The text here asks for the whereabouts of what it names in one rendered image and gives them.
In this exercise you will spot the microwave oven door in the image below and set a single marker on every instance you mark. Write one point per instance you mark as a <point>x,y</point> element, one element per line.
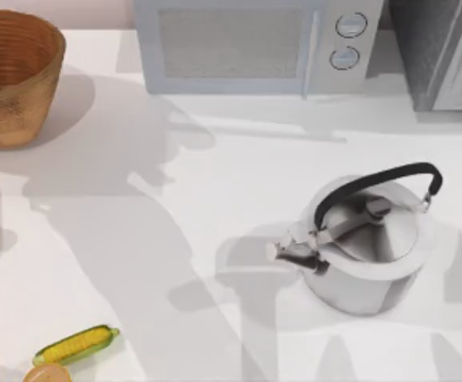
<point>230,45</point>

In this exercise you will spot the round microwave knob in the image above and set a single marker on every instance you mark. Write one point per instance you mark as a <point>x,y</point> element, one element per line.
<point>344,58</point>
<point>351,24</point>

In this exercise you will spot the pale microwave oven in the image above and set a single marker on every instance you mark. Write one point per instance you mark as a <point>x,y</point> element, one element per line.
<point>369,36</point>

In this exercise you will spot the yellow corn cob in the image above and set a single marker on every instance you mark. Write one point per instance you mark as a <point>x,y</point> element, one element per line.
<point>75,345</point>

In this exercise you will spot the brown woven basket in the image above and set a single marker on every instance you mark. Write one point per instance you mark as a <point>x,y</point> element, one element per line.
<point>12,83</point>

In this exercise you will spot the orange round bread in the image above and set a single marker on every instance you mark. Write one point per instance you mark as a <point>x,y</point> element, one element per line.
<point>47,374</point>

